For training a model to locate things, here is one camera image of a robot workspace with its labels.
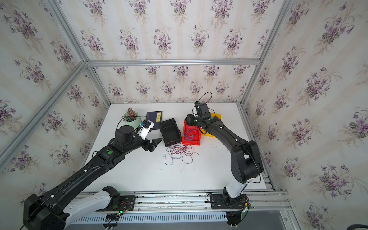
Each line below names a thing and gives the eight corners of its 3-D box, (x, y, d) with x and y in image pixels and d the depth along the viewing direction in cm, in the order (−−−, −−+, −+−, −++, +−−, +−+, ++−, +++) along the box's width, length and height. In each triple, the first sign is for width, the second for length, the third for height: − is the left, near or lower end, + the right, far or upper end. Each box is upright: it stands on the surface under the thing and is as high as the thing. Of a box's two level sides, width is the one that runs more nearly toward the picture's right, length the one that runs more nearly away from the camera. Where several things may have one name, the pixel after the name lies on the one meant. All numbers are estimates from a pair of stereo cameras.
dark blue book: (144, 129, 105) (143, 127, 104) (147, 112, 116) (147, 110, 115) (160, 129, 106) (160, 128, 104) (162, 112, 117) (162, 110, 115)
